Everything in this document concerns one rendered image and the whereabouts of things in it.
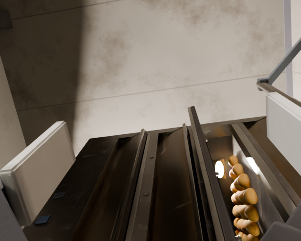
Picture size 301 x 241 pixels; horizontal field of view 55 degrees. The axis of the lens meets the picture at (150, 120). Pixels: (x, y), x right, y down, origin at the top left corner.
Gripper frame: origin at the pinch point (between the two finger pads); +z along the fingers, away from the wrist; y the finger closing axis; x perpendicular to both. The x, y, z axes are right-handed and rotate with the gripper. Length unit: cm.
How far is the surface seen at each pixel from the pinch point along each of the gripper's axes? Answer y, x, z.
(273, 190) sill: 30, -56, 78
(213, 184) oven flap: 8, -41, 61
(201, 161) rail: 6, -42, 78
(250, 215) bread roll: 26, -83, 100
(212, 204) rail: 6, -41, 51
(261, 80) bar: 32, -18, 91
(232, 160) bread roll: 27, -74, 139
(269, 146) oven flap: 42, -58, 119
